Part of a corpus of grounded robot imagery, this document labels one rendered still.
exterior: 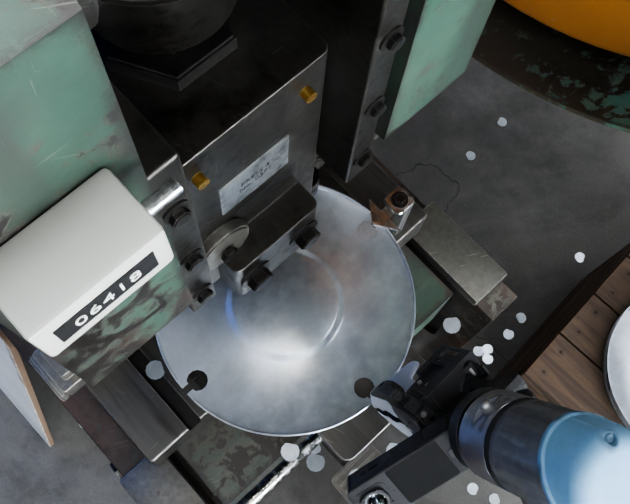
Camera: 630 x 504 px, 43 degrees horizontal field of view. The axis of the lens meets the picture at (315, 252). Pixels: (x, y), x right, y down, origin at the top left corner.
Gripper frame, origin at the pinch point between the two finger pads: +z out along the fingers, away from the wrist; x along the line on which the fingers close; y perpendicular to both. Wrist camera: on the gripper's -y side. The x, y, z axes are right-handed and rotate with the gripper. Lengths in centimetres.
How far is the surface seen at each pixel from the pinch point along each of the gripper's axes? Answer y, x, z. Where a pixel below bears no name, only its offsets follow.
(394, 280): 11.7, 6.9, 4.6
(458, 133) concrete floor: 72, -7, 84
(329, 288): 5.6, 11.1, 5.9
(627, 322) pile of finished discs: 47, -36, 30
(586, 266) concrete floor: 68, -44, 67
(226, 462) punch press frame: -15.3, 1.0, 17.0
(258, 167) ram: 1.6, 29.1, -17.6
